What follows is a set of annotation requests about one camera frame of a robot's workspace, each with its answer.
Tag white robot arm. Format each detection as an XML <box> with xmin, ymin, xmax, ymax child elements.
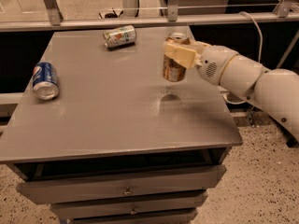
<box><xmin>164</xmin><ymin>41</ymin><xmax>299</xmax><ymax>140</ymax></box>

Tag white green soda can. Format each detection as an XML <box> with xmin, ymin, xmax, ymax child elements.
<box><xmin>103</xmin><ymin>25</ymin><xmax>136</xmax><ymax>49</ymax></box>

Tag grey drawer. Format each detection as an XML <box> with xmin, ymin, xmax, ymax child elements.
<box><xmin>50</xmin><ymin>190</ymin><xmax>207</xmax><ymax>219</ymax></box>
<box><xmin>70</xmin><ymin>208</ymin><xmax>197</xmax><ymax>224</ymax></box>
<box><xmin>17</xmin><ymin>165</ymin><xmax>226</xmax><ymax>204</ymax></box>

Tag orange soda can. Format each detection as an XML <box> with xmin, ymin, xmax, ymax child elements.
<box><xmin>163</xmin><ymin>32</ymin><xmax>190</xmax><ymax>82</ymax></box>

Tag blue Pepsi can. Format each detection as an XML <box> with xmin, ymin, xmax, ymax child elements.
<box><xmin>32</xmin><ymin>62</ymin><xmax>59</xmax><ymax>100</ymax></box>

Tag grey drawer cabinet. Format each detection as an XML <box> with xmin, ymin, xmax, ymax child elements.
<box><xmin>0</xmin><ymin>25</ymin><xmax>244</xmax><ymax>224</ymax></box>

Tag grey metal railing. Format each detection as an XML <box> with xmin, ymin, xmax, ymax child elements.
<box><xmin>0</xmin><ymin>0</ymin><xmax>299</xmax><ymax>32</ymax></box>

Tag bottom grey drawer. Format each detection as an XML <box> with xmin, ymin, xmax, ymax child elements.
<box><xmin>70</xmin><ymin>208</ymin><xmax>197</xmax><ymax>224</ymax></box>

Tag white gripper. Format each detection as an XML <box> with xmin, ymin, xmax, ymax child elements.
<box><xmin>164</xmin><ymin>40</ymin><xmax>238</xmax><ymax>86</ymax></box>

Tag white cable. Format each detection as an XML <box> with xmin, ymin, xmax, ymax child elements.
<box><xmin>221</xmin><ymin>11</ymin><xmax>263</xmax><ymax>105</ymax></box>

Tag middle grey drawer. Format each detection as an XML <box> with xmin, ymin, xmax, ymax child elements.
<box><xmin>50</xmin><ymin>190</ymin><xmax>207</xmax><ymax>219</ymax></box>

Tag top grey drawer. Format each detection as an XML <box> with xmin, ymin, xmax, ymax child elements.
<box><xmin>17</xmin><ymin>165</ymin><xmax>226</xmax><ymax>204</ymax></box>

